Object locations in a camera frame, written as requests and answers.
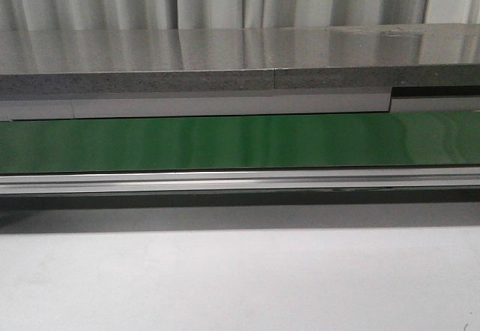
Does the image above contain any aluminium conveyor frame rail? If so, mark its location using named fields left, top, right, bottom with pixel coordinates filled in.
left=1, top=166, right=479, bottom=196

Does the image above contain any green conveyor belt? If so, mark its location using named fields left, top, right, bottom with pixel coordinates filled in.
left=1, top=111, right=479, bottom=174

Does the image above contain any grey stone counter slab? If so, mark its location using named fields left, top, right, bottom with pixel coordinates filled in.
left=0, top=23, right=480, bottom=121

